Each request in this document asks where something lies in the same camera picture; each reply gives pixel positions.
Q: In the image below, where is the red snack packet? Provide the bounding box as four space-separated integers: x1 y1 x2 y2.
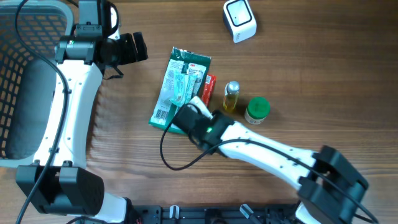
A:
201 74 216 106

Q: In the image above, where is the light teal small packet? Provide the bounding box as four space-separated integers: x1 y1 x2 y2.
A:
170 72 197 107

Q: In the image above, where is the yellow liquid bottle silver cap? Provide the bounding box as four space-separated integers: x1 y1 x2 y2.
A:
223 81 240 112

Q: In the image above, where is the green 3M gloves package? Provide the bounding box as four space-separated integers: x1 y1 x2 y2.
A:
149 47 211 129

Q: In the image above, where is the green lid white jar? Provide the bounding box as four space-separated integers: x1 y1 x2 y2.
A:
244 97 271 124

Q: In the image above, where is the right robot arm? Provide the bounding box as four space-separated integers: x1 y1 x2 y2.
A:
171 105 369 223

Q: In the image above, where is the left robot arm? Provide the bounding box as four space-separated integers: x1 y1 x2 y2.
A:
16 1 148 223

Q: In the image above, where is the white barcode scanner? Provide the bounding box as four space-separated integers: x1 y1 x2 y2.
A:
223 0 257 44

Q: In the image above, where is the grey plastic mesh basket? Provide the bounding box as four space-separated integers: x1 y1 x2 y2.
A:
1 1 74 168

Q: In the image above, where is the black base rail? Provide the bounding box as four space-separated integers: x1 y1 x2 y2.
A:
128 203 299 224

